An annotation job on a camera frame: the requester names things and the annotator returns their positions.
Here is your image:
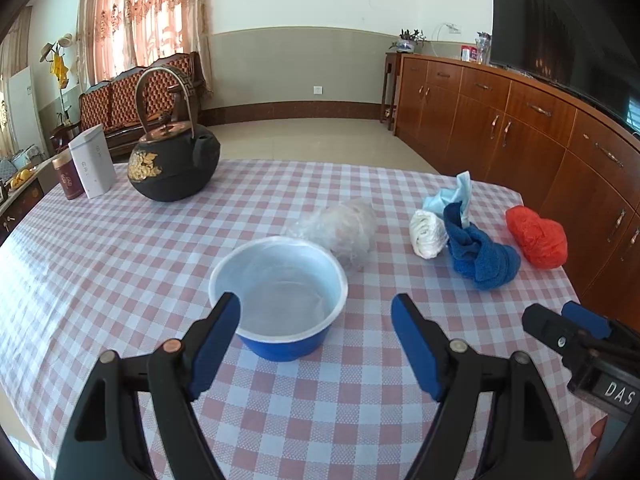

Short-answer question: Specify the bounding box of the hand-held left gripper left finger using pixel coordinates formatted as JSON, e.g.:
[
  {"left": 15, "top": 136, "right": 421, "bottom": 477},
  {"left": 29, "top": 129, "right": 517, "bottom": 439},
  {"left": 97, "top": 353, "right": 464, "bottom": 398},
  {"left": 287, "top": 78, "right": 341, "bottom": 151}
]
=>
[{"left": 54, "top": 291, "right": 242, "bottom": 480}]

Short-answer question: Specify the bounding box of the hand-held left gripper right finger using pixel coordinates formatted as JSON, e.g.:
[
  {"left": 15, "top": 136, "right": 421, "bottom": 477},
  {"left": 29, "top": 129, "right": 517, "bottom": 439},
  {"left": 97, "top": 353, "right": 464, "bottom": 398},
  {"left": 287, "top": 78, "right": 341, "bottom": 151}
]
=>
[{"left": 390, "top": 293, "right": 576, "bottom": 480}]

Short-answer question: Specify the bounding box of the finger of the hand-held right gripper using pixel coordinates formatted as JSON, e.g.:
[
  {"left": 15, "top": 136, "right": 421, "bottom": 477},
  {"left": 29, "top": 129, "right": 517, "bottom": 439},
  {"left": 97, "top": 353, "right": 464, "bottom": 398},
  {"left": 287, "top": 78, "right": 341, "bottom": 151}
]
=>
[
  {"left": 561, "top": 301, "right": 640, "bottom": 348},
  {"left": 522, "top": 303, "right": 590, "bottom": 361}
]

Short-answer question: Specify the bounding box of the red cloth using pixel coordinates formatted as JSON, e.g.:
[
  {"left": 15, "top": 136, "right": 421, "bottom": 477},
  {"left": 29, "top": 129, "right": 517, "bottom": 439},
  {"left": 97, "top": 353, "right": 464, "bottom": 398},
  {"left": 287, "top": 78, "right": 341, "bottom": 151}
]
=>
[{"left": 505, "top": 205, "right": 569, "bottom": 269}]

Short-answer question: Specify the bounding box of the blue paper bowl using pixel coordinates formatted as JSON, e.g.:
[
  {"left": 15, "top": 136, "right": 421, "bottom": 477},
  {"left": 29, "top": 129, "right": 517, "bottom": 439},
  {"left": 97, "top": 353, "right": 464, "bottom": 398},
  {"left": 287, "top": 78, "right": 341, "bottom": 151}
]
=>
[{"left": 208, "top": 236, "right": 349, "bottom": 362}]

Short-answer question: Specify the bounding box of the blue cloth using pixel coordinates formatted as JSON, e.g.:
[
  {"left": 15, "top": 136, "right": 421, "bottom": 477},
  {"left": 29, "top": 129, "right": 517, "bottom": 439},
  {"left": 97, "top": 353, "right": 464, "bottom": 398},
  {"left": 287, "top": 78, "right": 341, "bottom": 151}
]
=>
[{"left": 443, "top": 201, "right": 522, "bottom": 291}]

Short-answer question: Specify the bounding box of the clear plastic bag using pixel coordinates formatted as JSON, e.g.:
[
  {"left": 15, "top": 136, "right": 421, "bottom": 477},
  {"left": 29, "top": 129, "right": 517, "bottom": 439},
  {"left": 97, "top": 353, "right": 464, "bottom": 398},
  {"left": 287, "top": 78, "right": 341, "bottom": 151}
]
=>
[{"left": 287, "top": 198, "right": 378, "bottom": 272}]

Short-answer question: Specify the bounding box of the light blue face mask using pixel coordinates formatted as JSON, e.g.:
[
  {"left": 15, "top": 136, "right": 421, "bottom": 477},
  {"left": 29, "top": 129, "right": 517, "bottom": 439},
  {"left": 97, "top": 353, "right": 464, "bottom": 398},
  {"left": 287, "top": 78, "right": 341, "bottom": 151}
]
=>
[{"left": 422, "top": 170, "right": 473, "bottom": 228}]

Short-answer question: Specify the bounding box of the checked tablecloth table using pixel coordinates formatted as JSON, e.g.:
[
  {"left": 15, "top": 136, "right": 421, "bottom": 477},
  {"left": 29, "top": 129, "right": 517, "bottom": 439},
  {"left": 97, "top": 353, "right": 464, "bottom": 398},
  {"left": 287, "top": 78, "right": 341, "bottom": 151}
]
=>
[{"left": 0, "top": 158, "right": 608, "bottom": 480}]

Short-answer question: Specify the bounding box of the black iron teapot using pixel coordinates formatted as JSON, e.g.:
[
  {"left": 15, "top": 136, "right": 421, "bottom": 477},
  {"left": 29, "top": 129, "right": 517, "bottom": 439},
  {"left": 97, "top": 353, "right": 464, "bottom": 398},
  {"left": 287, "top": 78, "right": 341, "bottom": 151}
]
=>
[{"left": 127, "top": 66, "right": 221, "bottom": 203}]

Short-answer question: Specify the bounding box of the long wooden sideboard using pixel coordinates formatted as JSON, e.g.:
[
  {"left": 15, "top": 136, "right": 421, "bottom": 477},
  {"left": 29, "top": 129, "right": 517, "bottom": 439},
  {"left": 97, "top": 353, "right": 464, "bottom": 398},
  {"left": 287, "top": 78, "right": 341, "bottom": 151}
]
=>
[{"left": 395, "top": 51, "right": 640, "bottom": 331}]

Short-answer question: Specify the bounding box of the white tea box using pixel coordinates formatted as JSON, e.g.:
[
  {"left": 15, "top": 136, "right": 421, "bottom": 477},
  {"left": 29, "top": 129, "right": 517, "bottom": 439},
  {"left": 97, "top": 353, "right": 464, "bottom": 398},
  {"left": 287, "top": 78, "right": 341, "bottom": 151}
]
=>
[{"left": 68, "top": 126, "right": 115, "bottom": 199}]

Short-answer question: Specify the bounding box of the dark red tea canister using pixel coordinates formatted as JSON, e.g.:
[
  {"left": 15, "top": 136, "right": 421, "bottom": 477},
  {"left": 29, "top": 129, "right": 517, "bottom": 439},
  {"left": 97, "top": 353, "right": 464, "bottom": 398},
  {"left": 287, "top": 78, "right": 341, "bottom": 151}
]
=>
[{"left": 51, "top": 153, "right": 86, "bottom": 202}]

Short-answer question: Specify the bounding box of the low wooden cabinet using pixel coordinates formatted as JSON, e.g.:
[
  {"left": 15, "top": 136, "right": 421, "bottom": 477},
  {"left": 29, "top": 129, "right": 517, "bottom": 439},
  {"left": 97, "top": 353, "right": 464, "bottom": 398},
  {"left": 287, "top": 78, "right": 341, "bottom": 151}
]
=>
[{"left": 0, "top": 165, "right": 56, "bottom": 251}]

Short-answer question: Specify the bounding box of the plate of yellow fruit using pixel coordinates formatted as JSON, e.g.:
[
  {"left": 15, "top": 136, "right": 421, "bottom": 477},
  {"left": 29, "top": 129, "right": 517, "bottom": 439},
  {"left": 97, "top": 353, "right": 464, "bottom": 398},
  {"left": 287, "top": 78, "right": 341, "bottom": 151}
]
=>
[{"left": 10, "top": 169, "right": 38, "bottom": 191}]

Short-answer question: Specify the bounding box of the wooden sofa with patterned cushions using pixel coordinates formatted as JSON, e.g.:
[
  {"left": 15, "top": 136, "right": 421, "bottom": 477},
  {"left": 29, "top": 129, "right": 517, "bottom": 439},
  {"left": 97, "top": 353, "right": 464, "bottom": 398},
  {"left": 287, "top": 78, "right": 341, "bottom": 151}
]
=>
[{"left": 50, "top": 51, "right": 213, "bottom": 161}]

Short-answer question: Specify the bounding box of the black flat television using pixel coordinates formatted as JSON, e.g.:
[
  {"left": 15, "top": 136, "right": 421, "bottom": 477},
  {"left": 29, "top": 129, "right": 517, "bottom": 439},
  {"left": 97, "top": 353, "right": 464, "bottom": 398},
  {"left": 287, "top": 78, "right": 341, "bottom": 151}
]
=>
[{"left": 488, "top": 0, "right": 640, "bottom": 133}]

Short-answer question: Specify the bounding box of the white fridge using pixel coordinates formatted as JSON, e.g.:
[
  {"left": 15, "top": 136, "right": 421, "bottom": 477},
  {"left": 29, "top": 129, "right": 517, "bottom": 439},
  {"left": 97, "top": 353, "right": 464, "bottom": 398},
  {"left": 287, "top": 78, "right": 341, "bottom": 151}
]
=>
[{"left": 7, "top": 65, "right": 48, "bottom": 158}]

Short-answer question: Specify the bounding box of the small potted plant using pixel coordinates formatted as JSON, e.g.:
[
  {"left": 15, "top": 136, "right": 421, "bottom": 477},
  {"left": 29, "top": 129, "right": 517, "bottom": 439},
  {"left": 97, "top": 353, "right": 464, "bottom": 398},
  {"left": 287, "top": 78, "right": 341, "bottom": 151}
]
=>
[{"left": 389, "top": 28, "right": 427, "bottom": 54}]

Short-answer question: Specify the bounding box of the coat stand with hats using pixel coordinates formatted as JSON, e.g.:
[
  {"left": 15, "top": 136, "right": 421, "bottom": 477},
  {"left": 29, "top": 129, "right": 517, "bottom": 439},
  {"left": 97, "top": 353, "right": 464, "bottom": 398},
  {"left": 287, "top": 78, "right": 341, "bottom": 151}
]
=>
[{"left": 40, "top": 33, "right": 76, "bottom": 126}]

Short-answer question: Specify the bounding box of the pink embroidered curtain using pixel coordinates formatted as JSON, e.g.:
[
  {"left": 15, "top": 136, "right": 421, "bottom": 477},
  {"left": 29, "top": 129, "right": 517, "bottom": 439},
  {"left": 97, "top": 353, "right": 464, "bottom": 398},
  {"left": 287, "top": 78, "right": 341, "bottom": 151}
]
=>
[{"left": 75, "top": 0, "right": 216, "bottom": 93}]

